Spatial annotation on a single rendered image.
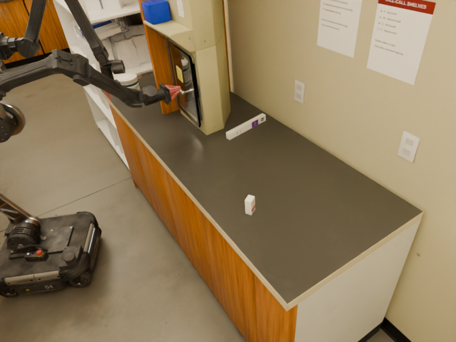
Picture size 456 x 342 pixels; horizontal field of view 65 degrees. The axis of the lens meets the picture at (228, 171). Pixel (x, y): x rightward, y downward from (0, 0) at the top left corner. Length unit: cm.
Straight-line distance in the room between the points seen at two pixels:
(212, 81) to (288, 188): 68
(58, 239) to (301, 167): 169
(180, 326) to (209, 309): 19
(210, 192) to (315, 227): 48
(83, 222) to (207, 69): 146
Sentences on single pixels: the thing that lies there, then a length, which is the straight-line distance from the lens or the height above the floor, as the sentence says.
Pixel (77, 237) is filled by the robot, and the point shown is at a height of 24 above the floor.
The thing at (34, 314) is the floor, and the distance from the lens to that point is 270.
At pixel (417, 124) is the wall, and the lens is 151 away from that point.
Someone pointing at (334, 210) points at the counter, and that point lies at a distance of 153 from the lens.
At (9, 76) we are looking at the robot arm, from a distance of 169.
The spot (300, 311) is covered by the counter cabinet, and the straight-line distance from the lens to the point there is 135.
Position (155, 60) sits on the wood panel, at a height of 128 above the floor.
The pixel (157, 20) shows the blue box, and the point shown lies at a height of 153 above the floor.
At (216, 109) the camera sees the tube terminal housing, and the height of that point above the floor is 107.
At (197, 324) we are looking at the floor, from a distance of 230.
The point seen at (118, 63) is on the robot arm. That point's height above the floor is 130.
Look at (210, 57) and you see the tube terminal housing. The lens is 183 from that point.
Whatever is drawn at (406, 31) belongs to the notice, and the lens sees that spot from 144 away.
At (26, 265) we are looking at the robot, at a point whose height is 24.
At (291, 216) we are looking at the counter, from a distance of 148.
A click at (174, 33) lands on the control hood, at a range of 173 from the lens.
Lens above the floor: 200
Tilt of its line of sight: 38 degrees down
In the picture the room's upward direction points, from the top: 5 degrees counter-clockwise
